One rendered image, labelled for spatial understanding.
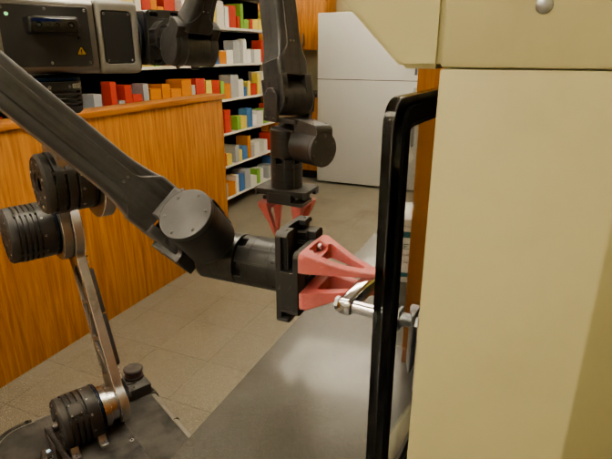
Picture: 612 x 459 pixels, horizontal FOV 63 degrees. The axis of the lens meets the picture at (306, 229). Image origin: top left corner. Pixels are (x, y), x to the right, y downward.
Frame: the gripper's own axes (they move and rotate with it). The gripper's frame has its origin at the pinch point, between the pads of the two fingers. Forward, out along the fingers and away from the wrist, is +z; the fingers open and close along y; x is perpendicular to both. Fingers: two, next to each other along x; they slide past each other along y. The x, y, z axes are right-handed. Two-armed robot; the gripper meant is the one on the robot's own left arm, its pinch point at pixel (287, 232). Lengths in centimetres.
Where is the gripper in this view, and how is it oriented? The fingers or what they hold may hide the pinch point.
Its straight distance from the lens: 94.4
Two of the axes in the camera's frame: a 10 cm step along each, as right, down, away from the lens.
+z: 0.0, 9.4, 3.4
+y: 9.1, 1.4, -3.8
